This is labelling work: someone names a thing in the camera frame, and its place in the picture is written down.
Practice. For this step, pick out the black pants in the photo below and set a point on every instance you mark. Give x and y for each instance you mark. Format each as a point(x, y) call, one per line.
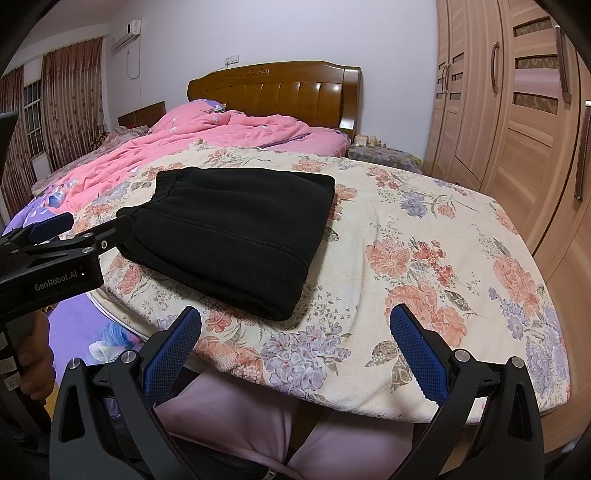
point(231, 230)

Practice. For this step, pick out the white air conditioner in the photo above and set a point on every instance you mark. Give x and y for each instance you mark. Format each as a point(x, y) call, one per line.
point(125, 36)

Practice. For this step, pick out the person's left hand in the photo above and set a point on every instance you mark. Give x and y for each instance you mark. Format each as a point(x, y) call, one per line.
point(37, 364)

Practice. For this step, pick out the purple floral bed sheet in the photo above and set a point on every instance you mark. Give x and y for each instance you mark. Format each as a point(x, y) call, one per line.
point(78, 332)

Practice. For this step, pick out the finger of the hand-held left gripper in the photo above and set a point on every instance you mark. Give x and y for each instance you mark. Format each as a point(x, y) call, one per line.
point(48, 225)
point(106, 235)

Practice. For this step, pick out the wooden wardrobe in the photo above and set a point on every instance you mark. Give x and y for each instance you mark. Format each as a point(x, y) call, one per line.
point(508, 138)

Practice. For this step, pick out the white wall socket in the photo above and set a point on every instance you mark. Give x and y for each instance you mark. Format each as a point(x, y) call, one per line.
point(232, 59)

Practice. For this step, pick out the person's legs in pink trousers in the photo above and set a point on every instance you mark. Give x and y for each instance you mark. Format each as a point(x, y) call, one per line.
point(231, 429)

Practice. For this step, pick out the small dark wooden headboard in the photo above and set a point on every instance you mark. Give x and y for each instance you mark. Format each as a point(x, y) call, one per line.
point(143, 115)

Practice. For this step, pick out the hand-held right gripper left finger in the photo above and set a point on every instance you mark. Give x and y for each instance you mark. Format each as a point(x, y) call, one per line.
point(173, 350)

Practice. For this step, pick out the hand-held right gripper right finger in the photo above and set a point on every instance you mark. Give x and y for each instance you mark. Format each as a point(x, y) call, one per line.
point(415, 350)

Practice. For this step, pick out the brown patterned curtain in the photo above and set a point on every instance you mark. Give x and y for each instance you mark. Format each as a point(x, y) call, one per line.
point(14, 152)
point(69, 101)

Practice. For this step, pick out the floral blanket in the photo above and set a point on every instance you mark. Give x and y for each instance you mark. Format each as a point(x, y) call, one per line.
point(415, 258)

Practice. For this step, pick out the pink quilt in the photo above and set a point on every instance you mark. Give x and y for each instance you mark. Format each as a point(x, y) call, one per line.
point(184, 138)

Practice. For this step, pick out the nightstand with floral cover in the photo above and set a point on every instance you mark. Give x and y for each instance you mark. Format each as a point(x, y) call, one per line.
point(383, 157)

